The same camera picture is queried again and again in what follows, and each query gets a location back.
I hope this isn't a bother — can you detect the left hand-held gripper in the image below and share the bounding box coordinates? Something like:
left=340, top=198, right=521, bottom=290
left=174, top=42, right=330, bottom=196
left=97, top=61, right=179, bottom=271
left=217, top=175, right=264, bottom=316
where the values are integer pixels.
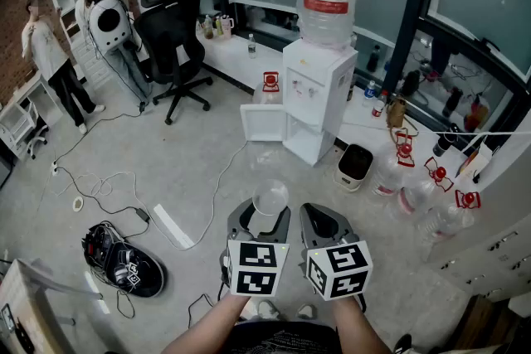
left=219, top=197, right=292, bottom=298

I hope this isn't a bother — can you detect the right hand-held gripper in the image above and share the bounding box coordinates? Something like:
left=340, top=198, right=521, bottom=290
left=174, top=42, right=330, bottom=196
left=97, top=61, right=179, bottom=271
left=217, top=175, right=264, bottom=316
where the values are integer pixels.
left=299, top=202, right=374, bottom=303

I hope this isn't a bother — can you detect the clear plastic cup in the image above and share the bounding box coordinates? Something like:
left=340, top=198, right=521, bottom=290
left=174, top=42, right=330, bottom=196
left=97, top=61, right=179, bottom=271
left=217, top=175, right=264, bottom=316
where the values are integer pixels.
left=251, top=178, right=290, bottom=216

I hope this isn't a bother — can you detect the white water dispenser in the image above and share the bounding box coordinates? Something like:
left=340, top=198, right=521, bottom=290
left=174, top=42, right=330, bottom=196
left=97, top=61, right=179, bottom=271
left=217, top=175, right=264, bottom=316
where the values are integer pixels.
left=282, top=39, right=358, bottom=167

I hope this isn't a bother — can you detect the person's left forearm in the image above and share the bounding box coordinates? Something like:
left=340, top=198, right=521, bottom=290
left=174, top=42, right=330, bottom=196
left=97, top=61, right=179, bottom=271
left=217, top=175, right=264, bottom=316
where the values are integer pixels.
left=161, top=293, right=250, bottom=354

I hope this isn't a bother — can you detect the person's right forearm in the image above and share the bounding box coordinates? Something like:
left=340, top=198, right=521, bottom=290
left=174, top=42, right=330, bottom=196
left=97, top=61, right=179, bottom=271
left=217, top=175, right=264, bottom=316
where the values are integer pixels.
left=331, top=296, right=391, bottom=354

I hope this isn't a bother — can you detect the beige trash bin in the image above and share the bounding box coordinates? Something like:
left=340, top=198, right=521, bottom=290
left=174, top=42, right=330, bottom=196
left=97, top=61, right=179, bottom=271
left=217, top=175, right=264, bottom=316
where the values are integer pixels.
left=334, top=143, right=374, bottom=192

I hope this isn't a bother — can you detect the person's right shoe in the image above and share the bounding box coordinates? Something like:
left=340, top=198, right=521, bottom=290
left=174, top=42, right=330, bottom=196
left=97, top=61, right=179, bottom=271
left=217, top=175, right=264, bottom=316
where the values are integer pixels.
left=296, top=303, right=319, bottom=320

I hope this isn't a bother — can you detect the person's shoe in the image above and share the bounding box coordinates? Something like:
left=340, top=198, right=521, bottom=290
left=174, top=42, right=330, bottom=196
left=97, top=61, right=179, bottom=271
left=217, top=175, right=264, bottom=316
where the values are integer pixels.
left=296, top=303, right=319, bottom=320
left=256, top=299, right=281, bottom=320

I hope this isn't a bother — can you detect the person's left shoe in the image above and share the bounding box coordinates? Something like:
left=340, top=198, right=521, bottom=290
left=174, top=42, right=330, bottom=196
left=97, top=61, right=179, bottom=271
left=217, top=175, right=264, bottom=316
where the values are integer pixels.
left=256, top=299, right=281, bottom=320

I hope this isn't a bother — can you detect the white dispenser door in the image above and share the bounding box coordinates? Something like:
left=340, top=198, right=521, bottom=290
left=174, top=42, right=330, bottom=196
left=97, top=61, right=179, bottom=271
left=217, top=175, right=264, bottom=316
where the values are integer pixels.
left=239, top=103, right=288, bottom=143

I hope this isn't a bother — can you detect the person's black shirt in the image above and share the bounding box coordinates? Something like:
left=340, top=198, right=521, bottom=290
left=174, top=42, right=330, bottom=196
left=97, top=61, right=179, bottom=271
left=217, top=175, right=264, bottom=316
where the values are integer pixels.
left=223, top=321, right=341, bottom=354

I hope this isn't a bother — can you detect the black equipment case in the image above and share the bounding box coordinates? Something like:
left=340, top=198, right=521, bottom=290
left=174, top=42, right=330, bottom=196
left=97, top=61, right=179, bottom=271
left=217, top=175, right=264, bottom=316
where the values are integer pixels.
left=81, top=221, right=166, bottom=298

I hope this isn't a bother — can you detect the red label white bottle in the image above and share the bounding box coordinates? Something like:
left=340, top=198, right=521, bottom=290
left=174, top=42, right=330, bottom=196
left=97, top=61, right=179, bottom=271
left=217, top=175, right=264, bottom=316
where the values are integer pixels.
left=372, top=90, right=389, bottom=118

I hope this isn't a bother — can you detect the brown bag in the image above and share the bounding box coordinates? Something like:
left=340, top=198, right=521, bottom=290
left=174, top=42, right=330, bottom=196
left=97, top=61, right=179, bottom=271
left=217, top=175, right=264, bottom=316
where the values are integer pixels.
left=386, top=97, right=418, bottom=138

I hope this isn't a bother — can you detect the blue label water bottle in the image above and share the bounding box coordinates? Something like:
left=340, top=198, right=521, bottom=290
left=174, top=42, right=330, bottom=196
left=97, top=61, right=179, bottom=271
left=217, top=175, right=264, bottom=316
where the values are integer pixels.
left=363, top=79, right=378, bottom=108

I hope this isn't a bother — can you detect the black thermos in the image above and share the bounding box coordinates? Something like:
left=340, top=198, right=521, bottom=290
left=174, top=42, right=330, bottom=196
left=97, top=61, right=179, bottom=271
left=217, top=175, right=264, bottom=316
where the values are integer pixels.
left=432, top=123, right=461, bottom=158

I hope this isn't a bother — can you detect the white drawer unit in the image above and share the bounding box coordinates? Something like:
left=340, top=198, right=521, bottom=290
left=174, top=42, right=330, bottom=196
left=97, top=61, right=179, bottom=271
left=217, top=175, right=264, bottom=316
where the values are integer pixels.
left=426, top=215, right=531, bottom=299

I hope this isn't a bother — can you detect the white paper bag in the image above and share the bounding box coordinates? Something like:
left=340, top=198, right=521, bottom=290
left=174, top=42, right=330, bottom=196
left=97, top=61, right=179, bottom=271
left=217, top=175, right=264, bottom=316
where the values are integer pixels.
left=455, top=140, right=495, bottom=183

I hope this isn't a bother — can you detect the dark soda bottle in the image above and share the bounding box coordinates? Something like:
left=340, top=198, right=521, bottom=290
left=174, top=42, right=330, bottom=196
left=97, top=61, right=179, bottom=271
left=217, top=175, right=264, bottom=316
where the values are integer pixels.
left=367, top=44, right=382, bottom=74

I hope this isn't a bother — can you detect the black office chair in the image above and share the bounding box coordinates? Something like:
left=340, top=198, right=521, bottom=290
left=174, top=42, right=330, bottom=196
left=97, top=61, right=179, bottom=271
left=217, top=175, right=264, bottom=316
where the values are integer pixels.
left=133, top=0, right=215, bottom=126

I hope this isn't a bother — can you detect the white swivel stool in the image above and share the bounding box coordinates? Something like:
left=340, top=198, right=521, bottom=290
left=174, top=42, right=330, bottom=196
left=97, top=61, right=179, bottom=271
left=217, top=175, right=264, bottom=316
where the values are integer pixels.
left=24, top=124, right=50, bottom=161

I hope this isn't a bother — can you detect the white desk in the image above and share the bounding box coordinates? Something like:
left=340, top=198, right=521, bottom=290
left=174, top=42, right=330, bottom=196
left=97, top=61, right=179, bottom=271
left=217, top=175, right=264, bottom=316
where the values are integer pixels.
left=0, top=72, right=55, bottom=161

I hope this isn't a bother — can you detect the white power cable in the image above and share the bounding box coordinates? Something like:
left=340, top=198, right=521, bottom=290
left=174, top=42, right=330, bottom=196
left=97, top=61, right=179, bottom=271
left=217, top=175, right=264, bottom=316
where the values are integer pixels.
left=153, top=140, right=249, bottom=252

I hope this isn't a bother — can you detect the black floor cable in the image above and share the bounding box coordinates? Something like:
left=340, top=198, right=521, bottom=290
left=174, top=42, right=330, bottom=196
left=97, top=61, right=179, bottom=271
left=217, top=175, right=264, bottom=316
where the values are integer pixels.
left=53, top=107, right=144, bottom=221

